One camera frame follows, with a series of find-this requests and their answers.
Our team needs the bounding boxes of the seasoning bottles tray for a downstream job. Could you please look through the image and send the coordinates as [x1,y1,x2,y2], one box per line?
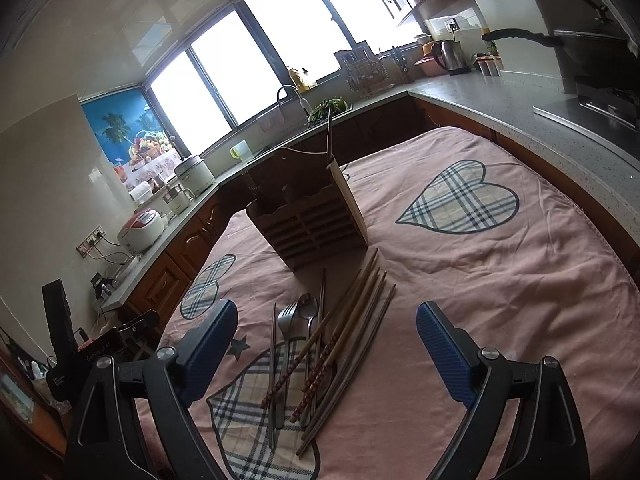
[472,41,503,77]

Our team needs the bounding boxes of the pink heart-patterned tablecloth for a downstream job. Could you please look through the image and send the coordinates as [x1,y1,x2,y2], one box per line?
[162,127,639,479]

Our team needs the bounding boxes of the black stand by wall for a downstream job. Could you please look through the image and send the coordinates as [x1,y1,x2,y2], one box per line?
[42,278,79,404]

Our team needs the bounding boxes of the plain brown wooden chopstick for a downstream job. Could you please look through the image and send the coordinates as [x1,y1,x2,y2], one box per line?
[298,273,386,454]

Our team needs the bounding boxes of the chrome sink faucet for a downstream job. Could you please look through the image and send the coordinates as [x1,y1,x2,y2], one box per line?
[276,84,312,119]

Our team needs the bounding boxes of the metal dish rack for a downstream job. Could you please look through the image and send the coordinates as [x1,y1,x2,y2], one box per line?
[334,41,390,96]

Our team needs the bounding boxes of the green leafy vegetables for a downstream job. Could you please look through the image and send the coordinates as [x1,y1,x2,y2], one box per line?
[307,98,349,126]

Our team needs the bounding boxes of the white red rice cooker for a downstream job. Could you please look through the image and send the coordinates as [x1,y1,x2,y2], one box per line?
[117,208,165,255]

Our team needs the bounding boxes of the stainless steel fork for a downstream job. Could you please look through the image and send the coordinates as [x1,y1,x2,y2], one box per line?
[273,302,297,430]

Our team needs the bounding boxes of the black wok with handle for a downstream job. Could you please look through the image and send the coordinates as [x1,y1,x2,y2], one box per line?
[482,0,639,92]

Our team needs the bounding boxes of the large white rice cooker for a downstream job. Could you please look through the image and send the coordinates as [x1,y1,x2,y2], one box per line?
[175,155,216,196]

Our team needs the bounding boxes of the pink lidded container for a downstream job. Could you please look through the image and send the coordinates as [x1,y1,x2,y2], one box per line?
[414,56,445,77]

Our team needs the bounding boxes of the small white kettle pot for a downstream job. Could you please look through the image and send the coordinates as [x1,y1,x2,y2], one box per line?
[163,183,194,214]

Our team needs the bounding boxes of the red-dotted wooden chopstick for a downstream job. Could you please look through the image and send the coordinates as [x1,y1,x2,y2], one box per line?
[260,248,378,408]

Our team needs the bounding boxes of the stainless steel spoon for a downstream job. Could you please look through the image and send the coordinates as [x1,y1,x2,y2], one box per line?
[286,292,320,426]

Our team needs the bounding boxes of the stainless electric kettle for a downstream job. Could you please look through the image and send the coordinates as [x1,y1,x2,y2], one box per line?
[431,39,471,76]

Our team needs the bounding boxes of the tropical fruit poster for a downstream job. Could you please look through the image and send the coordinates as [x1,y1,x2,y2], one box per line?
[81,89,181,191]

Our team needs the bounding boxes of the wooden utensil holder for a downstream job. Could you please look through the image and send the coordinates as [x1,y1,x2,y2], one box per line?
[246,148,369,271]

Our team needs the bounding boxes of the gas stove top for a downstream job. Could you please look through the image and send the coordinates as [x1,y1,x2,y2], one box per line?
[533,76,639,153]

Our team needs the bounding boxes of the yellow-green plastic jug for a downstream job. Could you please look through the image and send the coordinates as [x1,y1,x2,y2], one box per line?
[230,140,253,162]

